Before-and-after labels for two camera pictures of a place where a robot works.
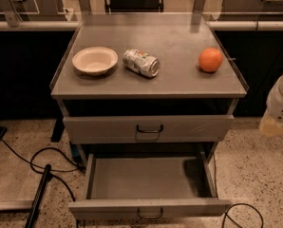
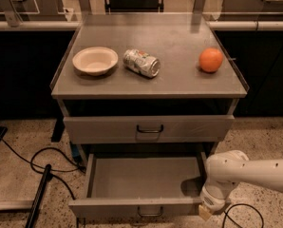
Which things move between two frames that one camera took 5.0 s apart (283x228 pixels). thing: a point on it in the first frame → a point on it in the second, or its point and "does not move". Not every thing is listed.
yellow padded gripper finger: (271, 126) → (204, 212)
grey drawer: (149, 185) does not move
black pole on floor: (47, 177) does not move
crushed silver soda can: (141, 63) does not move
